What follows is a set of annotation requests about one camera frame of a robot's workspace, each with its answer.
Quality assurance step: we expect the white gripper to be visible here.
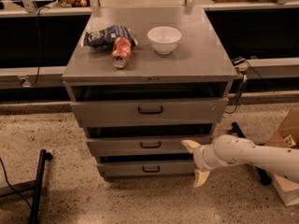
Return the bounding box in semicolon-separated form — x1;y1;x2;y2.
181;139;217;188

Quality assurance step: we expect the grey metal drawer cabinet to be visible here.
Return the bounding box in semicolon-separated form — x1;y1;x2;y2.
62;6;239;181

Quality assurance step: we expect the white ceramic bowl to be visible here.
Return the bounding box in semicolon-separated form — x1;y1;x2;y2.
148;26;182;55

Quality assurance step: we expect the orange soda can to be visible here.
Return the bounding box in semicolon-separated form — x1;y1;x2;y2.
111;37;131;69

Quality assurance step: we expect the grey top drawer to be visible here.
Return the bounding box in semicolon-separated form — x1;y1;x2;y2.
71;83;227;127

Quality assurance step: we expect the black stand leg left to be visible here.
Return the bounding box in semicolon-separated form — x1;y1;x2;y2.
29;149;52;224

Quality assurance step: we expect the black cable left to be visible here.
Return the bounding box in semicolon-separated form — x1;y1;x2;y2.
0;156;33;211

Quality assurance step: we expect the black power cable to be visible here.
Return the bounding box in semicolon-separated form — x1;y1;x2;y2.
20;5;51;88

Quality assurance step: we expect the black cable right of cabinet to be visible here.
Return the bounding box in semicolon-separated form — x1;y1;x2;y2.
224;59;264;115

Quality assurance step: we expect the cardboard box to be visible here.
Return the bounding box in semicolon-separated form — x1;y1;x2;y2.
265;110;299;206

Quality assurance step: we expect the blue chip bag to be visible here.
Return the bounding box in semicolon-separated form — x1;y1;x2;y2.
83;25;138;49

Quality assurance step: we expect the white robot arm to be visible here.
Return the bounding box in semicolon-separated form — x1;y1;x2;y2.
181;134;299;188

